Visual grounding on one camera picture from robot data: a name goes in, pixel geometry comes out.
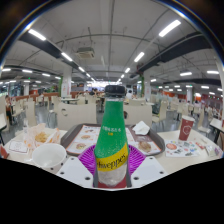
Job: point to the dark food tray, paper liner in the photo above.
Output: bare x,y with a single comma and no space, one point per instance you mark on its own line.
81,138

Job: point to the group of ceiling lights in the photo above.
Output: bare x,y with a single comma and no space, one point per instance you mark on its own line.
169,28

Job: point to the flat round red coaster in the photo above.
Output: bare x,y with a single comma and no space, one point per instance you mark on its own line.
111,186

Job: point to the white paper napkin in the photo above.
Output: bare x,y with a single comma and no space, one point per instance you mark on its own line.
141,128

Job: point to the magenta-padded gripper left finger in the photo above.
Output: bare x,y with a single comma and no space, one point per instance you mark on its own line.
74,170

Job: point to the red paper cup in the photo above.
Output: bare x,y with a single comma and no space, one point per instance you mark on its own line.
186,128

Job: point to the printed paper flyer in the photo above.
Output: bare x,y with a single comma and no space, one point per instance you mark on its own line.
181,148

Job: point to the white side table, black leg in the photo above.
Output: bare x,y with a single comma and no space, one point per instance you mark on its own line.
217,125
2,121

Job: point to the white paper leaflet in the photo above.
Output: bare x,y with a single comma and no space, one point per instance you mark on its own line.
18,146

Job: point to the white polka-dot mug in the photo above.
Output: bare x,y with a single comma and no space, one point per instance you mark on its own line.
49,155

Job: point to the ceiling air conditioner unit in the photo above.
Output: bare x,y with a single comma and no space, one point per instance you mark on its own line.
85,52

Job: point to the crumpled food wrapper bag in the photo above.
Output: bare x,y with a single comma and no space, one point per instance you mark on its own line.
41,135

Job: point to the green drink bottle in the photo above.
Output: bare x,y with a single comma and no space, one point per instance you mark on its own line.
111,133

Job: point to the small printed paper slips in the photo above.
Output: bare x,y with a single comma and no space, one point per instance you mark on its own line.
211,149

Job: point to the group of beige chairs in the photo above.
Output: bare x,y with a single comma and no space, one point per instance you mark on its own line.
76,115

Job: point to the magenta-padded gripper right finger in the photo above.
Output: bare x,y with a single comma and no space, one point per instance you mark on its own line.
148,169

